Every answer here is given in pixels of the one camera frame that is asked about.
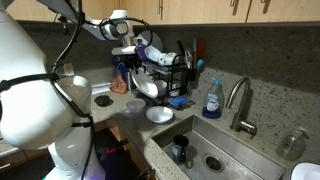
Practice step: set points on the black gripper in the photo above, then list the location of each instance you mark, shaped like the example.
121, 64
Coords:
128, 56

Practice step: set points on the white deep plate bowl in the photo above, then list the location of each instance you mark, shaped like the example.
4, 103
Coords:
144, 83

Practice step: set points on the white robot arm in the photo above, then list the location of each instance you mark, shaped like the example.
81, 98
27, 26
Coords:
42, 109

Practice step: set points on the white mug upper rack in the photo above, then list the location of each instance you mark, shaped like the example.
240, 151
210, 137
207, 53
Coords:
167, 58

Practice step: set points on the white mug rack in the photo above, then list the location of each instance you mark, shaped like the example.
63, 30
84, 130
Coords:
162, 87
167, 58

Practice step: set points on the white mug lower rack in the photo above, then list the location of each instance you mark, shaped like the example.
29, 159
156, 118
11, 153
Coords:
162, 87

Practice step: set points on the black two-tier dish rack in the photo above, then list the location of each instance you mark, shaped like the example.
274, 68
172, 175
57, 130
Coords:
175, 75

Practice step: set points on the small white plate on counter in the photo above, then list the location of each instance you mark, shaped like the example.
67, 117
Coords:
159, 114

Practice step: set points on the blue dish soap bottle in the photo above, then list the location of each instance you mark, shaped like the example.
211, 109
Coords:
213, 103

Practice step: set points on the blue water bottle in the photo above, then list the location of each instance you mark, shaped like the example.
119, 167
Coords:
121, 68

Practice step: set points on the orange plastic bag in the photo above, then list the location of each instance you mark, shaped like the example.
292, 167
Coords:
118, 85

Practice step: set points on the large white plate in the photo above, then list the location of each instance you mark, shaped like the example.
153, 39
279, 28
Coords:
151, 38

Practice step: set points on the clear plastic container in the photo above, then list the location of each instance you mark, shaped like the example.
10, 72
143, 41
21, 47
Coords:
133, 107

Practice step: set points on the blue sponge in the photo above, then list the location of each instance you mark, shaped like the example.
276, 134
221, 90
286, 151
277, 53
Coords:
178, 101

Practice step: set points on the teal spatula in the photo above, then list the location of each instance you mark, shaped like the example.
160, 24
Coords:
199, 64

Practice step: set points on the red spatula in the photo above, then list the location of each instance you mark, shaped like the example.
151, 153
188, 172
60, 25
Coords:
200, 49

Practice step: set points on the black mug in sink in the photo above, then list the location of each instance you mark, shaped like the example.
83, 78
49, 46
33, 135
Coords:
179, 148

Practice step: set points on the steel sink faucet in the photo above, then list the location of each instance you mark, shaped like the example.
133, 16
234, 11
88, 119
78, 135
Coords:
239, 122

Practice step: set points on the grey sink basin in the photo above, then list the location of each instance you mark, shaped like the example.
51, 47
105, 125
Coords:
211, 154

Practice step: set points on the clear soap dispenser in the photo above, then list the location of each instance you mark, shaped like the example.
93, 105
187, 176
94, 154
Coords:
293, 145

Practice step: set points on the white water filter pitcher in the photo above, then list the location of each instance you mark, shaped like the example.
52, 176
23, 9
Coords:
306, 171

